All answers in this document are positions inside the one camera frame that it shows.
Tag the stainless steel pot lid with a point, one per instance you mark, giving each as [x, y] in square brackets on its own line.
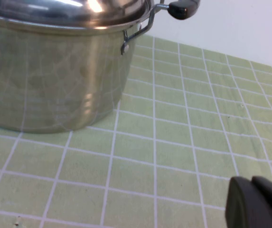
[67, 12]

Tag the stainless steel cooking pot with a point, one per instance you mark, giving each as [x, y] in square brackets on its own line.
[55, 83]

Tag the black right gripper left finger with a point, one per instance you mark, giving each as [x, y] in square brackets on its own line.
[245, 209]

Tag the green checked table mat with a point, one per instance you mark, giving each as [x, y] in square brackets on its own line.
[164, 147]

